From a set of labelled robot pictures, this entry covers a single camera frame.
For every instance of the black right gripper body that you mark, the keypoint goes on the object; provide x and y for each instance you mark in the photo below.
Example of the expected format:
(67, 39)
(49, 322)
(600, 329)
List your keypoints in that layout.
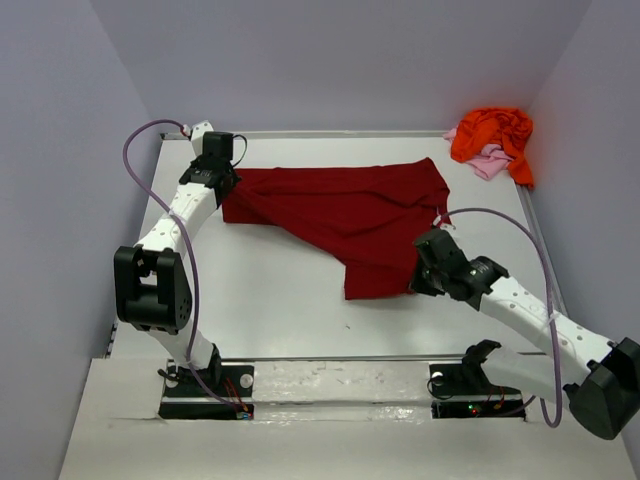
(426, 265)

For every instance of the dark red t-shirt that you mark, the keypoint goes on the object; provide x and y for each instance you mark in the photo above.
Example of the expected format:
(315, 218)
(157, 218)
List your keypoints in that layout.
(365, 217)

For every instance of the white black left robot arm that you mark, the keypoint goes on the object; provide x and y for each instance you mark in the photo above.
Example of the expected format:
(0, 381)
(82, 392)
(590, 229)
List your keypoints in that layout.
(156, 281)

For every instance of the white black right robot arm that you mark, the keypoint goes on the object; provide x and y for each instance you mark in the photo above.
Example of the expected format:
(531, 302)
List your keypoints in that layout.
(595, 378)

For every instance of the orange t-shirt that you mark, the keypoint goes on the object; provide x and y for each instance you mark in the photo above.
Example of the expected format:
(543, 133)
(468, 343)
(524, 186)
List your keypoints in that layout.
(509, 127)

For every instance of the pink t-shirt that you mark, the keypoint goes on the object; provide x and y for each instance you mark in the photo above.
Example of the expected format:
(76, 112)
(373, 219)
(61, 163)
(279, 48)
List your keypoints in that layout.
(487, 160)

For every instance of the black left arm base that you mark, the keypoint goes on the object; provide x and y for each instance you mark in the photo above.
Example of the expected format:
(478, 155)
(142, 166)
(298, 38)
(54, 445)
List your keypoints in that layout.
(183, 398)

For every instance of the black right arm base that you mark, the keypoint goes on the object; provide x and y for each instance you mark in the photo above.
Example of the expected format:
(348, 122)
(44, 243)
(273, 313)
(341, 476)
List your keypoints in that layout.
(457, 393)

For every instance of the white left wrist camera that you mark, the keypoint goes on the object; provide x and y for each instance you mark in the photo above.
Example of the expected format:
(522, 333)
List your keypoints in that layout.
(197, 134)

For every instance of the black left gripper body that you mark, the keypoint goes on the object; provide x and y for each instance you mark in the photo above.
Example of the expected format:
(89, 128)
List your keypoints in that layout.
(226, 180)

